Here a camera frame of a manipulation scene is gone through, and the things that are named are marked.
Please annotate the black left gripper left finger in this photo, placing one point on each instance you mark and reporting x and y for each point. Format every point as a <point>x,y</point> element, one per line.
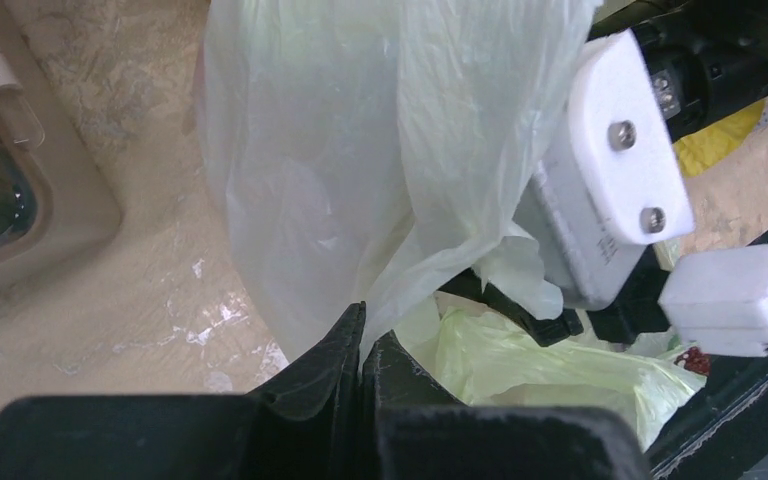
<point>297,425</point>

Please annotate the green plastic grocery bag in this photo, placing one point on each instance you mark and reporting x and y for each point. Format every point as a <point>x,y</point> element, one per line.
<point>371,151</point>

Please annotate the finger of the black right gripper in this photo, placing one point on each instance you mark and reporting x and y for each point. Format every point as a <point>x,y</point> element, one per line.
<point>469,286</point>

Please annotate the toy napa cabbage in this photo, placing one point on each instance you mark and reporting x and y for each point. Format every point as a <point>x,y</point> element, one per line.
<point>701,150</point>

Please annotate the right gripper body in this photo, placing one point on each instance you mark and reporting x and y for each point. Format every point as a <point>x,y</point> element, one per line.
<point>714,53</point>

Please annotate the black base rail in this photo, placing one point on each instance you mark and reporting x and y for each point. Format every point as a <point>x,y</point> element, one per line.
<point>722,431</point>

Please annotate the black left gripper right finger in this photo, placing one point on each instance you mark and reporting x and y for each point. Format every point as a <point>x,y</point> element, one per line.
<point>413,428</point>

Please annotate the translucent storage box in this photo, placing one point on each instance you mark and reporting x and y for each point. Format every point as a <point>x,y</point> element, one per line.
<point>54,202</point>

